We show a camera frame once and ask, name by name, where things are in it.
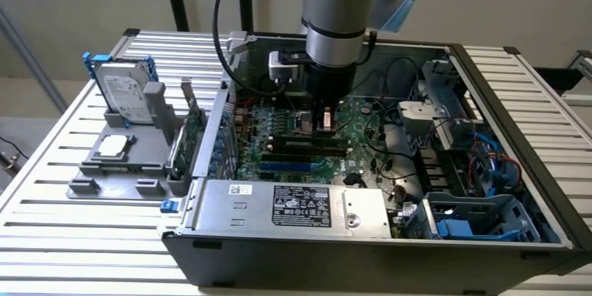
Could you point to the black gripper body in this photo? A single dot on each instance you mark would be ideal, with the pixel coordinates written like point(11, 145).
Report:
point(330, 81)

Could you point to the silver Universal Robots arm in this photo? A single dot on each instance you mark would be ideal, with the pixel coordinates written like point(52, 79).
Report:
point(332, 15)

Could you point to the black RAM slot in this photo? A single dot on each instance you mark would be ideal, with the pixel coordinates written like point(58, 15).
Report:
point(278, 138)
point(300, 152)

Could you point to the black expansion slot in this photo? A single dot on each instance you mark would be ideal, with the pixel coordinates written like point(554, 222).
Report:
point(282, 158)

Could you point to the blue expansion slot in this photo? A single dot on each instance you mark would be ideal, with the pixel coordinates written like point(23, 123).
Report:
point(288, 166)

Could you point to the CPU socket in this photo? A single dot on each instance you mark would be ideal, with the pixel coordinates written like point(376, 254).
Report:
point(300, 121)

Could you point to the green motherboard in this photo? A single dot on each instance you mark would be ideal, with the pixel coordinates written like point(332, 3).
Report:
point(356, 129)

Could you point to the grey metal disk bay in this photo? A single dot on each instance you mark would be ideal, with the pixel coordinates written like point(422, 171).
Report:
point(439, 102)

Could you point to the silver power supply unit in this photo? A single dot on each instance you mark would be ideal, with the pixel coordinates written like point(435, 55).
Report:
point(287, 206)

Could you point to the green graphics card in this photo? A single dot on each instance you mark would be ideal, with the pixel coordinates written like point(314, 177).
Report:
point(187, 129)

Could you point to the grey parts rack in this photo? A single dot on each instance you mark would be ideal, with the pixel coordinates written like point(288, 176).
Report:
point(158, 109)

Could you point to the black open PC case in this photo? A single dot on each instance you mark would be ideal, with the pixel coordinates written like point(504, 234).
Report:
point(351, 261)

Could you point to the blue case latch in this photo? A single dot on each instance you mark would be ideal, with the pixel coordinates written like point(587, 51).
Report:
point(170, 206)

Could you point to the silver hard disk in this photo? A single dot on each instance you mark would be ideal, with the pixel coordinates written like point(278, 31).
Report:
point(124, 91)

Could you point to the silver CPU chip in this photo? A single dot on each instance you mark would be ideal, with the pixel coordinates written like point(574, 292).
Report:
point(114, 145)

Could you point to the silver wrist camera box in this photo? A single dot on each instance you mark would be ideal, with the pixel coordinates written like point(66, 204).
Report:
point(283, 65)

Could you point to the hard drive in blue bracket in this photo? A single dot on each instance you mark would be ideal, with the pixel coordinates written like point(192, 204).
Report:
point(150, 67)

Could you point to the black bracket with rail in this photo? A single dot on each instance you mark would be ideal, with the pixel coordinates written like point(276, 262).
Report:
point(562, 77)

